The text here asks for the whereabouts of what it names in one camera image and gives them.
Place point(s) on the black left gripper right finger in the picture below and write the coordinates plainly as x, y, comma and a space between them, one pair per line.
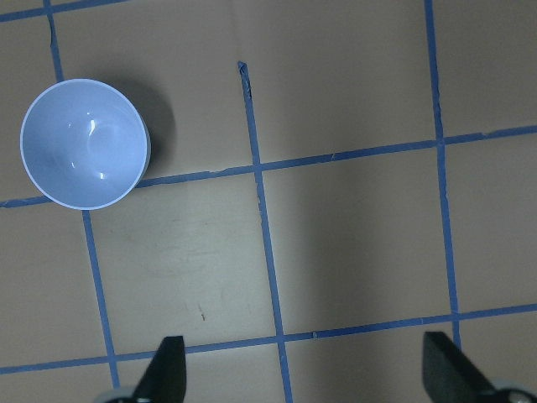
449, 376

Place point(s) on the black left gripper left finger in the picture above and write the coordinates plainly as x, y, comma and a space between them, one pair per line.
165, 378

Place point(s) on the blue bowl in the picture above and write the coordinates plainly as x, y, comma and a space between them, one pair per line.
83, 144

